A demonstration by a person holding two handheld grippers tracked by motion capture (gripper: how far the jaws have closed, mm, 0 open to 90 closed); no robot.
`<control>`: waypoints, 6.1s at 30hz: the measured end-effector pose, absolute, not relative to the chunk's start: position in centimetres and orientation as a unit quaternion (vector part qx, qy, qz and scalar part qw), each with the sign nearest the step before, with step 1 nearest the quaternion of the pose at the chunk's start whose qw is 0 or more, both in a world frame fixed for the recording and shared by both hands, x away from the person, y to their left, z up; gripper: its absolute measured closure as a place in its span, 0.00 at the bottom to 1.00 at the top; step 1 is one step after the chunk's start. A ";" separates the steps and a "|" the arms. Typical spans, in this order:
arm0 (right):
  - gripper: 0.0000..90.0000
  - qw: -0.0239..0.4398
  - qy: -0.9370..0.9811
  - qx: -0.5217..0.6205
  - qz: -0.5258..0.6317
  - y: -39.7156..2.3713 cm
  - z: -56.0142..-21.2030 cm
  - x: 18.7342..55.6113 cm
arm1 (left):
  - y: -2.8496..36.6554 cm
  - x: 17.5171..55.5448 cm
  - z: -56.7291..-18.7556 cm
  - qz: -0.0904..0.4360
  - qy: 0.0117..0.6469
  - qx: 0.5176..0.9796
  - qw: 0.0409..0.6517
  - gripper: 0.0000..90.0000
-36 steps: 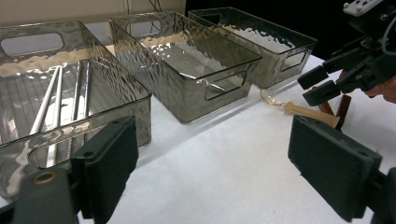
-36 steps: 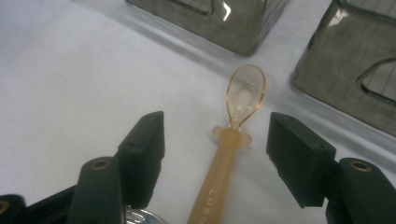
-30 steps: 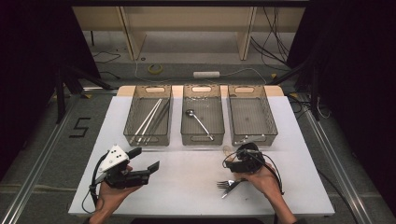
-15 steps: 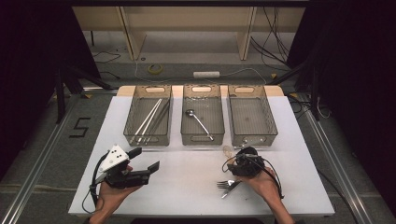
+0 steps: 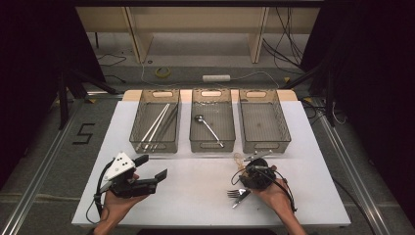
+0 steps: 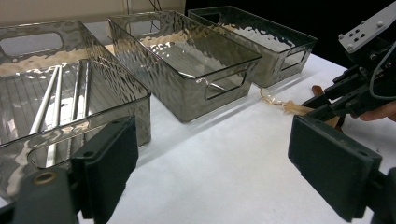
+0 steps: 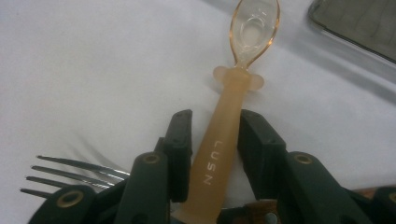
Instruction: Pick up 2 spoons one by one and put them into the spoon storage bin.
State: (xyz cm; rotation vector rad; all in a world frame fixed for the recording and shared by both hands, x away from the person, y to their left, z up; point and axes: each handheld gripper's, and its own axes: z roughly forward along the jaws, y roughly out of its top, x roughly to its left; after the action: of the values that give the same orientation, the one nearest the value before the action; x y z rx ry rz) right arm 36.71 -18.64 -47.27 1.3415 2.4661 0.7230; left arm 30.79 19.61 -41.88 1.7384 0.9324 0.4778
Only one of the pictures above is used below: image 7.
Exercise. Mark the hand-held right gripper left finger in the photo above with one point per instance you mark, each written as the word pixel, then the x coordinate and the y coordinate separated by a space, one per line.
pixel 179 149

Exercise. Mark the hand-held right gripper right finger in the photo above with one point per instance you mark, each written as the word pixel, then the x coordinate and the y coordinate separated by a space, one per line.
pixel 263 149

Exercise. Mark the translucent orange plastic spoon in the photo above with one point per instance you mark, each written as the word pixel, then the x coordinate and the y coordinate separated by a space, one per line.
pixel 224 124

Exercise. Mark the metal fork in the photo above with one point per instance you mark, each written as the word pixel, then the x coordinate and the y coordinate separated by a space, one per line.
pixel 109 178

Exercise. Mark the transparent grey plastic bin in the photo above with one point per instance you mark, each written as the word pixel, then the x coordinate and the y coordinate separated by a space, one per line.
pixel 361 25

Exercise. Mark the white foam mat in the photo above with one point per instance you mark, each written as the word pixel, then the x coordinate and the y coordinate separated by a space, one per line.
pixel 93 77

